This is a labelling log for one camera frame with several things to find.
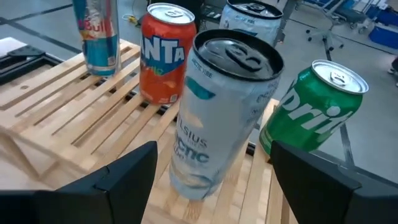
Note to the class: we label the blue silver Red Bull can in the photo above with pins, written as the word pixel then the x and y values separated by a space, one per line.
pixel 99 53

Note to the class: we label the blue storage bin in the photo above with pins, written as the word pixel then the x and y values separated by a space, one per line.
pixel 385 35

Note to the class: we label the grey office chair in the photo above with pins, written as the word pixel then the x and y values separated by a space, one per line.
pixel 325 39

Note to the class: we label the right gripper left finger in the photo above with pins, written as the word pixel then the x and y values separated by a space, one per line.
pixel 109 199

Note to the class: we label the green Sprite can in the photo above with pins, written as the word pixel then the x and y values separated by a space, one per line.
pixel 311 109

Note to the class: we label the wooden slatted shelf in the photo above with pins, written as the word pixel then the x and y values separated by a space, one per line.
pixel 93 124

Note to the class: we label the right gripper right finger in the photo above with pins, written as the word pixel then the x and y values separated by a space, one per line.
pixel 326 199

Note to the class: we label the white Celsius can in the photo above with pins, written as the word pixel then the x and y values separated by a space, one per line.
pixel 217 124
pixel 248 25

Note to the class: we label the orange Fanta can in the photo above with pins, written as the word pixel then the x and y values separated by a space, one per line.
pixel 164 77

